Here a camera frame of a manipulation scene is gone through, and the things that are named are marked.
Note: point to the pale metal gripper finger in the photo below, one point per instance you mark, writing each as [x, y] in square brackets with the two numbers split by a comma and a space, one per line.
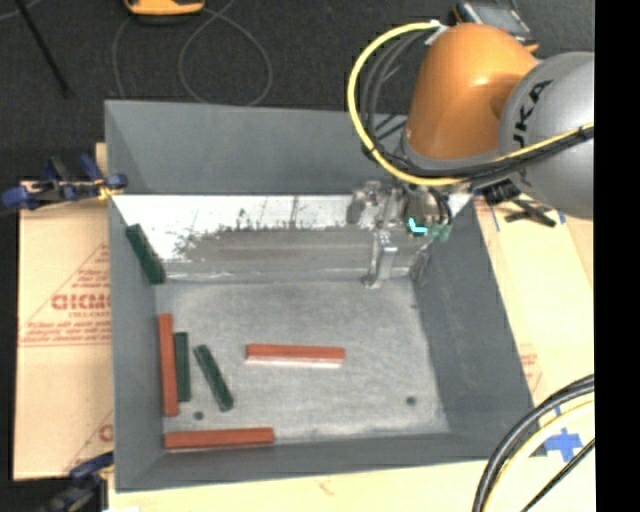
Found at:
[374, 267]
[390, 262]

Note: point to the grey metal bin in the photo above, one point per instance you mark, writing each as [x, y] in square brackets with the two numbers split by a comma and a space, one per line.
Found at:
[300, 320]

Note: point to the red-brown flat block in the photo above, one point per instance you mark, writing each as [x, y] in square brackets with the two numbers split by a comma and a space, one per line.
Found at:
[219, 438]
[295, 352]
[168, 365]

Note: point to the dark green flat block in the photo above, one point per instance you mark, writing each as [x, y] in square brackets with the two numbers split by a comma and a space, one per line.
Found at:
[213, 377]
[182, 367]
[145, 252]

